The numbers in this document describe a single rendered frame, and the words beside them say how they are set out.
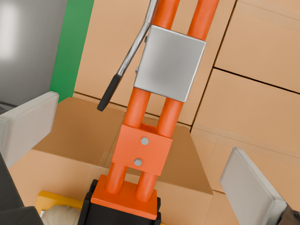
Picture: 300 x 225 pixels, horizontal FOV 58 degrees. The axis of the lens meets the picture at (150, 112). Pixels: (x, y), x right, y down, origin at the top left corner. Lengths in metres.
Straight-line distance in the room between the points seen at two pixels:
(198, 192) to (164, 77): 0.28
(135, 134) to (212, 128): 0.61
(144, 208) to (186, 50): 0.19
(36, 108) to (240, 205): 0.13
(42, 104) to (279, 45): 0.82
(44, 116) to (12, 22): 1.38
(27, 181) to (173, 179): 0.27
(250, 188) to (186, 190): 0.35
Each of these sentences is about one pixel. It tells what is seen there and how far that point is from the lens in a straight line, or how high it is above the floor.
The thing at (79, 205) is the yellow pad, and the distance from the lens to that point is 0.53.
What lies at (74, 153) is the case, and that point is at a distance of 0.53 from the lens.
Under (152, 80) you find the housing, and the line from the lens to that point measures 0.30.
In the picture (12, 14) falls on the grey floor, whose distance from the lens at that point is 1.56.
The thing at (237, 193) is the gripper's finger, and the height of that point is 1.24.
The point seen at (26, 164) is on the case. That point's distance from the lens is 0.54.
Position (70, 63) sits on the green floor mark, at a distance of 1.45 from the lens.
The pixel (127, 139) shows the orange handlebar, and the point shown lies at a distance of 0.32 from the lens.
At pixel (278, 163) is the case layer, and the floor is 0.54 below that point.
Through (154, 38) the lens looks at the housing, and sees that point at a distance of 0.29.
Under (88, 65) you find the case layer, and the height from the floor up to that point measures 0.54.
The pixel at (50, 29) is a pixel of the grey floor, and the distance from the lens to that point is 1.48.
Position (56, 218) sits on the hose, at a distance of 0.47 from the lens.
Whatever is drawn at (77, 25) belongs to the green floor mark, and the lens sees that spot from 1.44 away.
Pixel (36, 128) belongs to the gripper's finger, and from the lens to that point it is 0.17.
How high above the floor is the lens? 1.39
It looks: 75 degrees down
